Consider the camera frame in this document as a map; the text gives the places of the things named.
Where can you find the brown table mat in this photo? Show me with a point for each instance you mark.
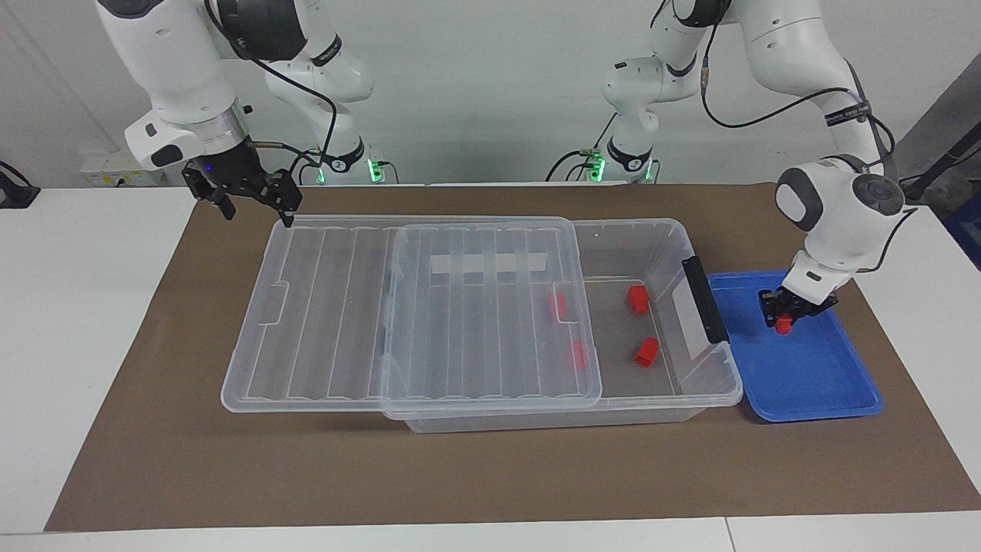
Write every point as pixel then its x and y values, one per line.
pixel 191 460

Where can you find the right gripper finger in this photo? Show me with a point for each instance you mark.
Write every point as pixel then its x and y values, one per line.
pixel 288 216
pixel 228 208

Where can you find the black stand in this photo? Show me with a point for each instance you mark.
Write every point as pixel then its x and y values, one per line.
pixel 939 165

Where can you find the blue crate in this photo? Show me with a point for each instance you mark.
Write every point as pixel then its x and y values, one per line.
pixel 969 230

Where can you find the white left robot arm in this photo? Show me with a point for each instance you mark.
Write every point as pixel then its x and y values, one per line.
pixel 843 222

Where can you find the red block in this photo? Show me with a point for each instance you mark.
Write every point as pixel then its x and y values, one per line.
pixel 557 305
pixel 579 355
pixel 638 299
pixel 647 353
pixel 783 327

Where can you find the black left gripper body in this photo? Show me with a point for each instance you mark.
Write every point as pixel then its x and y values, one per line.
pixel 789 303

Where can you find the black clamp object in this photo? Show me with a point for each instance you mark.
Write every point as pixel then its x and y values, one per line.
pixel 15 195

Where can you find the blue plastic tray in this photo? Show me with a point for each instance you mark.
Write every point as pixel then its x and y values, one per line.
pixel 812 376

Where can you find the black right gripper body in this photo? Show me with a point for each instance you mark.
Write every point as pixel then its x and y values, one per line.
pixel 234 175

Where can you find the white wall socket box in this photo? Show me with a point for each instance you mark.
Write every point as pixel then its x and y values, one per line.
pixel 115 170

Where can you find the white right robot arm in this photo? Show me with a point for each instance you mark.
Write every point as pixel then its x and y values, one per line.
pixel 168 69

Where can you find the clear plastic storage box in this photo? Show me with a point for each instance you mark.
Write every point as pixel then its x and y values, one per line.
pixel 713 383

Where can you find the white tape strip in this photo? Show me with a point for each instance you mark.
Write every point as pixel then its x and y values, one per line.
pixel 490 264

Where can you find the clear ribbed box lid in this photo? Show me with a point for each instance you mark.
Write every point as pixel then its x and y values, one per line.
pixel 329 322

